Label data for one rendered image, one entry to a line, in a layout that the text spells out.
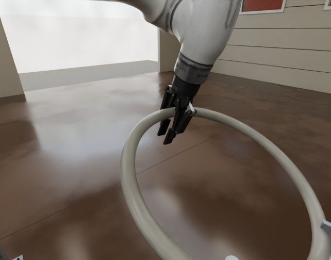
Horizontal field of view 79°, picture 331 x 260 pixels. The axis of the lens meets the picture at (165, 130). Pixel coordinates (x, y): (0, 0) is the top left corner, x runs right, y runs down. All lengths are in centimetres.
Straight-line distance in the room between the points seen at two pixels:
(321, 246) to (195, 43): 48
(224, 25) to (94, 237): 172
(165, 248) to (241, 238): 155
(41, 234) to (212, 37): 191
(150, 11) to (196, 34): 14
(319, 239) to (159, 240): 34
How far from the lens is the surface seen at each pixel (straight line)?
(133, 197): 38
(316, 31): 673
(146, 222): 36
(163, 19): 56
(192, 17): 49
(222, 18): 47
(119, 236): 184
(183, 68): 51
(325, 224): 57
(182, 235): 181
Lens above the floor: 146
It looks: 26 degrees down
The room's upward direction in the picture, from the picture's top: straight up
